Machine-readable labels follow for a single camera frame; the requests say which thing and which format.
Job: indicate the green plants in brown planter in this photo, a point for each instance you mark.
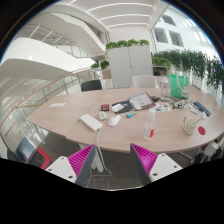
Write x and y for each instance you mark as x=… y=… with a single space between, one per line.
x=104 y=65

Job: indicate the white computer mouse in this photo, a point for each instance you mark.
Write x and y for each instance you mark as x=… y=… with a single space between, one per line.
x=114 y=120

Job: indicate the small red black case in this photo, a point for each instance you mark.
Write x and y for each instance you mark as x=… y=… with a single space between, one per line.
x=105 y=107

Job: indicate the clear red-labelled water bottle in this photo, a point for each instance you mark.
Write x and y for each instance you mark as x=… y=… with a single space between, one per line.
x=149 y=128

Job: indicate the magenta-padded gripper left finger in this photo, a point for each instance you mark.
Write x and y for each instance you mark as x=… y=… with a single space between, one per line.
x=80 y=160

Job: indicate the white paper sheet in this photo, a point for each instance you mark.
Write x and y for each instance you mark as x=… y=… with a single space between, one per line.
x=58 y=104

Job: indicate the thin stirring stick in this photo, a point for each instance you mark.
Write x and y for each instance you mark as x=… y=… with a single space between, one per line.
x=197 y=120

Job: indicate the clear plastic water jug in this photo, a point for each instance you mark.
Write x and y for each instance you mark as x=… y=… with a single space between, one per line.
x=164 y=88

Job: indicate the teal marker pen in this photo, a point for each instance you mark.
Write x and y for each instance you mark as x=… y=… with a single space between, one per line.
x=131 y=115

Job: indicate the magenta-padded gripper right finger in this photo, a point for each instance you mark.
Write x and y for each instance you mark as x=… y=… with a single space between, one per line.
x=146 y=158

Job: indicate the black chair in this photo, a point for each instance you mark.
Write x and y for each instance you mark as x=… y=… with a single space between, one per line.
x=91 y=85

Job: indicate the small grey computer mouse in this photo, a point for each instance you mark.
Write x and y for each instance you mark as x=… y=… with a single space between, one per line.
x=102 y=115

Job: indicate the white card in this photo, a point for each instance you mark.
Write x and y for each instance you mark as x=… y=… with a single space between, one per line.
x=117 y=107

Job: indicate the green plants atop cabinet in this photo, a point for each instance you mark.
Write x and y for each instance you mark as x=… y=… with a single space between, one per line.
x=126 y=43

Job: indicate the ceiling light strips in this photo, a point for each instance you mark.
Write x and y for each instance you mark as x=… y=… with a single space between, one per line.
x=123 y=15

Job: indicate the flat round red coaster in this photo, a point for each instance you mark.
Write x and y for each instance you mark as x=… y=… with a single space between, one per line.
x=201 y=130

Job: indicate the open booklet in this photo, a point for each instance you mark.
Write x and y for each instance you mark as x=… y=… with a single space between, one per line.
x=141 y=100

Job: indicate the white grid-patterned mug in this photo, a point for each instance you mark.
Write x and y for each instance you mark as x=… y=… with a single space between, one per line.
x=189 y=127

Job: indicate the white cabinet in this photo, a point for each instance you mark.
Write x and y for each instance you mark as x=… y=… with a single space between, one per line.
x=128 y=66

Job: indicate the colourful sticker sheet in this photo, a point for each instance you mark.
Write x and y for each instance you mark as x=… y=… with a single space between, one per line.
x=163 y=107

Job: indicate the clear plastic packet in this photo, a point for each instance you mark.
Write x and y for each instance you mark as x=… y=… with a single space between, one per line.
x=194 y=110

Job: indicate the green hedge plants row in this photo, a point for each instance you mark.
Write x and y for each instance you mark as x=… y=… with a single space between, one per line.
x=193 y=63

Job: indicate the green tote bag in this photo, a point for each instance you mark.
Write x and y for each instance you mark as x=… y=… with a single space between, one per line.
x=178 y=87

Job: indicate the black power adapter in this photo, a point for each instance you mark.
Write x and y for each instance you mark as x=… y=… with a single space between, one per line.
x=155 y=98

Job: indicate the red and blue chair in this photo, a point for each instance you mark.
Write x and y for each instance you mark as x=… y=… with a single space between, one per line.
x=40 y=158

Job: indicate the black folder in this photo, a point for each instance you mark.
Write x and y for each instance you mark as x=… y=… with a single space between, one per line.
x=127 y=106

